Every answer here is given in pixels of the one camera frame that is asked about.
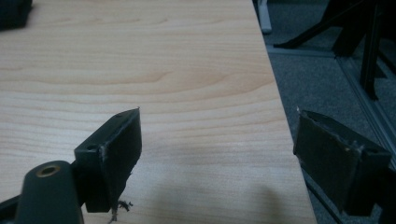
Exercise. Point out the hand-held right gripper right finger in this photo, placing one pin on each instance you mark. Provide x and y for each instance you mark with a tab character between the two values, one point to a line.
330	161

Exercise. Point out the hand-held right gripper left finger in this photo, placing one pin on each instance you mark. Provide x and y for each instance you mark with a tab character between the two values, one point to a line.
120	155

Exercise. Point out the black metal stand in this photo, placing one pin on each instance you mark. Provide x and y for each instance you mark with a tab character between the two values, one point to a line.
370	46

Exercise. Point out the white metal table frame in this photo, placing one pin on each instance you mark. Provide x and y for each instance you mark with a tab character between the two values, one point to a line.
264	17

